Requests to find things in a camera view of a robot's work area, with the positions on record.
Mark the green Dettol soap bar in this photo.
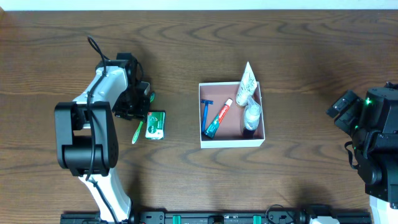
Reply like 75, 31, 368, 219
146, 111, 165, 140

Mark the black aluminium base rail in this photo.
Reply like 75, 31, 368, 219
60, 204, 373, 224

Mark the green white Colgate toothbrush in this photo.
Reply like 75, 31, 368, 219
132, 91, 155, 144

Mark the blue Dettol foam bottle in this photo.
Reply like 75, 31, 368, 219
241, 96, 262, 139

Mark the Colgate toothpaste tube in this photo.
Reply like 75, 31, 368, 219
204, 98, 233, 139

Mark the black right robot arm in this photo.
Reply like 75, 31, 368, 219
326, 82, 397, 209

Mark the white cardboard box pink interior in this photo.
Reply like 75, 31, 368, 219
198, 82, 266, 149

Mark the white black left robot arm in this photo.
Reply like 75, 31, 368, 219
54, 53, 150, 223

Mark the blue disposable razor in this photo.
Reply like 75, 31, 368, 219
200, 99, 213, 133

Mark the white lotion tube gold cap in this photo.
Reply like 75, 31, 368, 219
236, 62, 257, 107

